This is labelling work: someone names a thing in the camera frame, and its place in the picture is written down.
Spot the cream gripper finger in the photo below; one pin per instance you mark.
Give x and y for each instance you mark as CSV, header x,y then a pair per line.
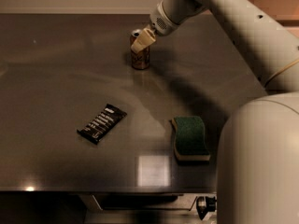
x,y
145,38

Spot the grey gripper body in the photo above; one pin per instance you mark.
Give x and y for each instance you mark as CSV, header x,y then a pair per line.
x,y
160,23

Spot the orange soda can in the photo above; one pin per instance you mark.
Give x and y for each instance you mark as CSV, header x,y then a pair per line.
x,y
140,60

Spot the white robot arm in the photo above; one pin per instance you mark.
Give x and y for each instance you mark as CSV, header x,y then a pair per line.
x,y
258,152

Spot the black snack bar wrapper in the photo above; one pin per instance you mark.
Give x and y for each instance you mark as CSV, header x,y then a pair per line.
x,y
102,124

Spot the green and yellow sponge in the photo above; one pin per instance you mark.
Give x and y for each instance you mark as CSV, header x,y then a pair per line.
x,y
190,139

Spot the black caster under table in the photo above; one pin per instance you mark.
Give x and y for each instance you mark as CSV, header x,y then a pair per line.
x,y
204,205

